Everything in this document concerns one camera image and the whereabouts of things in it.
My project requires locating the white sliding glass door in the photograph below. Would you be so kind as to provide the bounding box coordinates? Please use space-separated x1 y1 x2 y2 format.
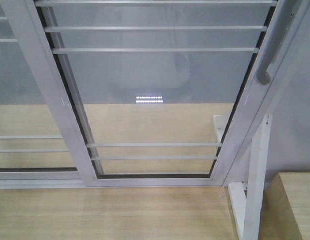
0 0 310 188

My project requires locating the grey door handle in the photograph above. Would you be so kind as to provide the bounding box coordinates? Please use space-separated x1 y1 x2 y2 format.
256 0 302 86

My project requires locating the white fixed glass door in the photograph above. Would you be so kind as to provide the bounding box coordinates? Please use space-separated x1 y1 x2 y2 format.
0 0 83 182

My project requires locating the plywood base platform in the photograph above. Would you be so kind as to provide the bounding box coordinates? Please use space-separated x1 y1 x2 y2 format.
0 103 236 240

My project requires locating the plywood box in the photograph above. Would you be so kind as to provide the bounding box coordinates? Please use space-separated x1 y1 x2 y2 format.
259 172 310 240

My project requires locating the white outer door frame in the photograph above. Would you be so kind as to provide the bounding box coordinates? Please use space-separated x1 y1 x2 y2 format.
221 0 310 187

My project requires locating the white triangular support bracket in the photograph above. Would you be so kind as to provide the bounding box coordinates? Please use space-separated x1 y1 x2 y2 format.
210 112 273 240

